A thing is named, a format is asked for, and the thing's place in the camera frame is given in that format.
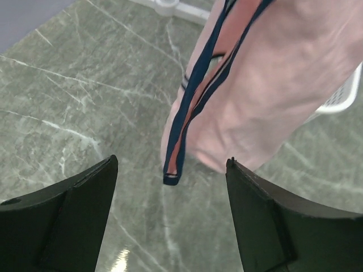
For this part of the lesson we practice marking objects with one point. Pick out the white perforated plastic basket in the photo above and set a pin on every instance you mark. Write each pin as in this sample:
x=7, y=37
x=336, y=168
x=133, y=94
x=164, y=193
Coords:
x=343, y=98

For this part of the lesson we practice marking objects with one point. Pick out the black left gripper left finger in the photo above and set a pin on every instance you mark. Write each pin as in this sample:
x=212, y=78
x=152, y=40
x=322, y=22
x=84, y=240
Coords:
x=60, y=227

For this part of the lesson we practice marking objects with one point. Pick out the white clothes rack stand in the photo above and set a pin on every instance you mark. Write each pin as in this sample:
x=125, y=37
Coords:
x=176, y=9

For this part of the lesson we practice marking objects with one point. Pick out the pink underwear navy trim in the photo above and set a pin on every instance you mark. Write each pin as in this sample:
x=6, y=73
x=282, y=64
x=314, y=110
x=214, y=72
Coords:
x=258, y=71

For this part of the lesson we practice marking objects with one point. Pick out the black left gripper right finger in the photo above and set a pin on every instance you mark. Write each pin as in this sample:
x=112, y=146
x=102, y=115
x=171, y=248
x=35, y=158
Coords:
x=278, y=230

